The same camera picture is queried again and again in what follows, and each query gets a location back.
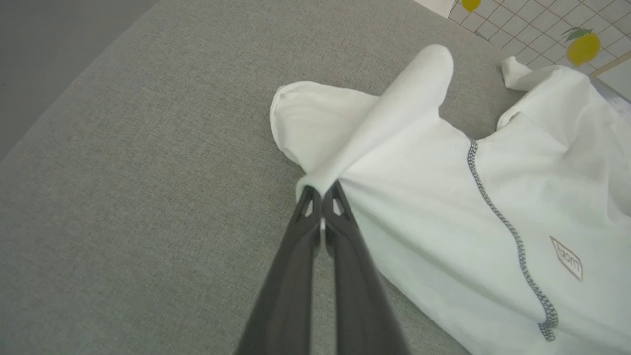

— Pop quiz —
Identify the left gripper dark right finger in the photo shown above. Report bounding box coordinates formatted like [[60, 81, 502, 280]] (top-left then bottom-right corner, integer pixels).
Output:
[[323, 180, 410, 355]]

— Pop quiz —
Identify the grey fabric sofa seat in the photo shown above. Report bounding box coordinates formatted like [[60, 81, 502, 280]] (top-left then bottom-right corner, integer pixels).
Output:
[[0, 0, 530, 355]]

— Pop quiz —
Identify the lemon print grid partition screen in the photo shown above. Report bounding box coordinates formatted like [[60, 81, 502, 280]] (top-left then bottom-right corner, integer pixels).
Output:
[[448, 0, 631, 79]]

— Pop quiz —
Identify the white rectangular box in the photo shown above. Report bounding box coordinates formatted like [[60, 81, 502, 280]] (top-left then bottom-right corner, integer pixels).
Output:
[[412, 0, 455, 18]]

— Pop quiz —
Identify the white t-shirt with grey stitching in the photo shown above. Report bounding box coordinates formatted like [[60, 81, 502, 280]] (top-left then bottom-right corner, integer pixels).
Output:
[[270, 44, 631, 355]]

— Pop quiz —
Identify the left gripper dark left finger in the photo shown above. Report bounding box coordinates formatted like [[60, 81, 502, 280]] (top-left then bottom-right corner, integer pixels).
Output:
[[236, 185, 324, 355]]

